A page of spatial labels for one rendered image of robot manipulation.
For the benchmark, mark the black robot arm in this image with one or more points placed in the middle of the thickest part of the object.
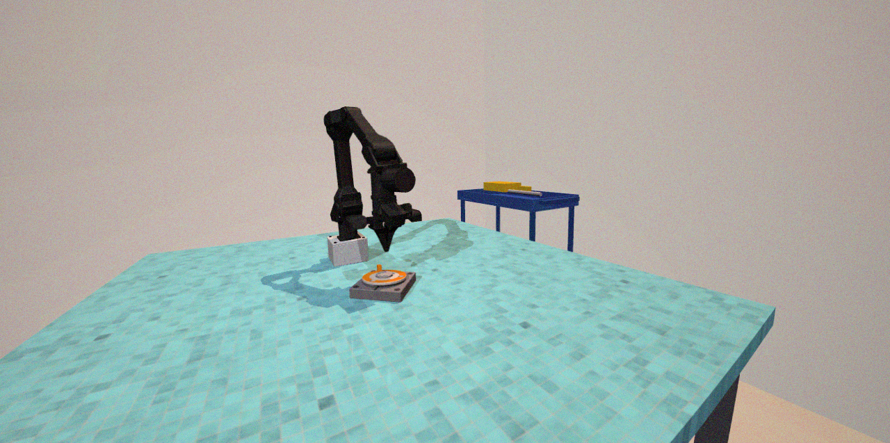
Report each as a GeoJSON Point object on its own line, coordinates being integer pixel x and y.
{"type": "Point", "coordinates": [388, 172]}

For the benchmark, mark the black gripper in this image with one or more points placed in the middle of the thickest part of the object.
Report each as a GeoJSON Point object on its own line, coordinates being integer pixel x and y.
{"type": "Point", "coordinates": [384, 233]}

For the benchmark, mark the orange round plate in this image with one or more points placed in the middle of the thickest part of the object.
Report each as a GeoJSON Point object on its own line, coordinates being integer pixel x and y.
{"type": "Point", "coordinates": [370, 278]}

